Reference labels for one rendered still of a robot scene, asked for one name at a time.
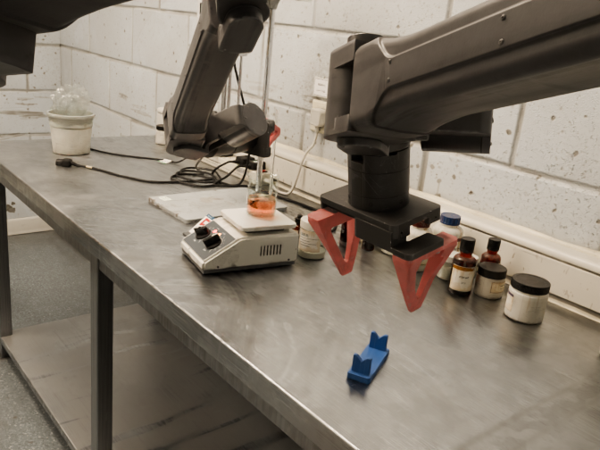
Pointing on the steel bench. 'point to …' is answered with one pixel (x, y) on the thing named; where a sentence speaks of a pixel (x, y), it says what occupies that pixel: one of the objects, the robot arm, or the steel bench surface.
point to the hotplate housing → (248, 250)
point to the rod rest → (369, 359)
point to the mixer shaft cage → (230, 88)
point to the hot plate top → (256, 220)
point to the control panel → (209, 236)
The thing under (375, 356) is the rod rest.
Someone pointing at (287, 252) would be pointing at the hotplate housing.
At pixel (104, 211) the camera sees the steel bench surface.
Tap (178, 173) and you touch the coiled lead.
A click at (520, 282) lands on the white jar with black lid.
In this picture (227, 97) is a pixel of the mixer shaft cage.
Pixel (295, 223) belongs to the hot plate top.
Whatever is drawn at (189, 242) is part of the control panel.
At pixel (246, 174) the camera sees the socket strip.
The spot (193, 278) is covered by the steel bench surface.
